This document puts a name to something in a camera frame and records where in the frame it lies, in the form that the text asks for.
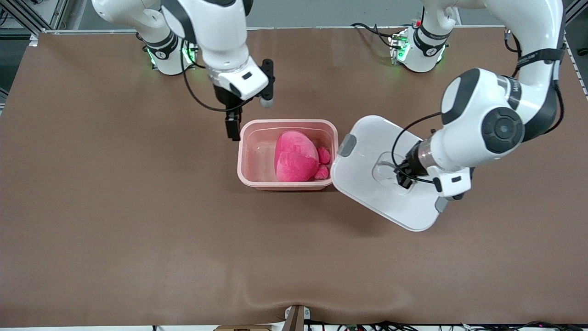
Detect aluminium frame corner post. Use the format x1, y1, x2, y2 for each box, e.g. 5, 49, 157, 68
564, 0, 588, 28

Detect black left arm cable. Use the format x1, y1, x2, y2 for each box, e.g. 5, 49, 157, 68
390, 25, 566, 184

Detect pink plush toy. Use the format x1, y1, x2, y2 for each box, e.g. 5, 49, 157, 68
274, 131, 331, 183

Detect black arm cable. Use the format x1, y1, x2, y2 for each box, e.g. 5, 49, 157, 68
390, 25, 566, 184
181, 41, 251, 113

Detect perforated metal edge rail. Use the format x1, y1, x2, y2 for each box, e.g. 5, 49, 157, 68
563, 36, 588, 101

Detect black base cable with connector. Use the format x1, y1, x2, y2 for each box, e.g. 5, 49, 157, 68
351, 21, 416, 51

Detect white box lid grey clips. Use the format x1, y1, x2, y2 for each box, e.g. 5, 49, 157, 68
330, 115, 448, 232

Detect pink plastic storage box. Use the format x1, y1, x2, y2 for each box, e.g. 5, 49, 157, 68
237, 119, 339, 191

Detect brown camera mount post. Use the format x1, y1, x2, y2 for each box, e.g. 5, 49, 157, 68
283, 305, 311, 331

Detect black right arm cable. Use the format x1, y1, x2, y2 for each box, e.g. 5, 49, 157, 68
181, 41, 251, 113

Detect aluminium frame with dark struts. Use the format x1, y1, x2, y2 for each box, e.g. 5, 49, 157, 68
0, 0, 62, 47

